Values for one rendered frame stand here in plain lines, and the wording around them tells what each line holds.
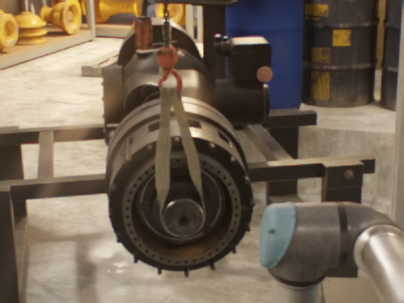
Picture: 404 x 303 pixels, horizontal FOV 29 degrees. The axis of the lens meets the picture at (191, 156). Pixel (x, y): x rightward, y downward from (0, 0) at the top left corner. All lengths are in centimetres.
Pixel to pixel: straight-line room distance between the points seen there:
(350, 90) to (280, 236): 444
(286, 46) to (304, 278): 411
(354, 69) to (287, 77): 53
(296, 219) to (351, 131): 387
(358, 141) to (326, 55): 78
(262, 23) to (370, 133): 103
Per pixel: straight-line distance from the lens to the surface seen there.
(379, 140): 523
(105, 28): 1181
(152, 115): 296
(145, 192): 279
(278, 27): 540
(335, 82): 575
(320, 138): 531
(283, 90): 551
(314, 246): 139
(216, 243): 280
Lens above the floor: 186
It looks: 18 degrees down
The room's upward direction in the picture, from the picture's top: 1 degrees counter-clockwise
